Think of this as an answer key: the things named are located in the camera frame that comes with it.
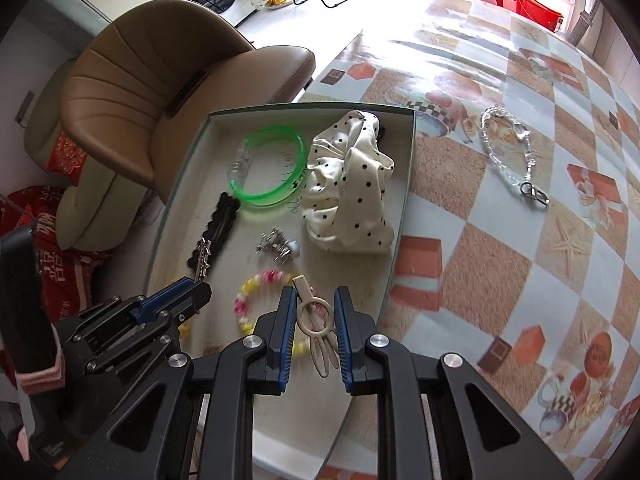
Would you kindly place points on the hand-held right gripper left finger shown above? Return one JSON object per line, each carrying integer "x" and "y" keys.
{"x": 287, "y": 340}

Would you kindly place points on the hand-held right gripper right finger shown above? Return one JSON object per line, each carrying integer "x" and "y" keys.
{"x": 342, "y": 345}

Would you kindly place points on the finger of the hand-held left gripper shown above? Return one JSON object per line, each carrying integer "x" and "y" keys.
{"x": 155, "y": 300}
{"x": 195, "y": 300}

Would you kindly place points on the beige hair clip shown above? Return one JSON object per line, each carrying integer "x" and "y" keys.
{"x": 302, "y": 286}

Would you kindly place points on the grey-green tray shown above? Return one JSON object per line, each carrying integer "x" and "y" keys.
{"x": 360, "y": 280}

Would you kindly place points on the black wavy hair clip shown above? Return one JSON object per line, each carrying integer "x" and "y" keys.
{"x": 220, "y": 225}

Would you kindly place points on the silver hair claw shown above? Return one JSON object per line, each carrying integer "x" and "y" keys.
{"x": 280, "y": 247}

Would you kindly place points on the cream polka dot scrunchie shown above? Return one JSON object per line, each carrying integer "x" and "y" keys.
{"x": 345, "y": 185}

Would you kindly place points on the person's left forearm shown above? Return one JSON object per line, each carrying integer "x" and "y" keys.
{"x": 25, "y": 310}

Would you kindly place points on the red printed blanket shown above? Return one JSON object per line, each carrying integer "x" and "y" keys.
{"x": 65, "y": 270}

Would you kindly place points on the green bangle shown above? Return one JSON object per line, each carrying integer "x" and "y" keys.
{"x": 260, "y": 201}

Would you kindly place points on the beige leather armchair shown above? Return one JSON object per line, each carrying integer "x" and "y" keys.
{"x": 85, "y": 205}

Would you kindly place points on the red patterned cushion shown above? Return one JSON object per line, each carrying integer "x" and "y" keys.
{"x": 67, "y": 157}

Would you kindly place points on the printed checkered tablecloth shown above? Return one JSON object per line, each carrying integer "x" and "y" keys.
{"x": 500, "y": 270}

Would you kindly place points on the brown leather chair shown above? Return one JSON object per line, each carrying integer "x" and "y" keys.
{"x": 150, "y": 75}

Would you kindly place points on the red bucket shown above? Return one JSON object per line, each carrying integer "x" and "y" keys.
{"x": 540, "y": 7}

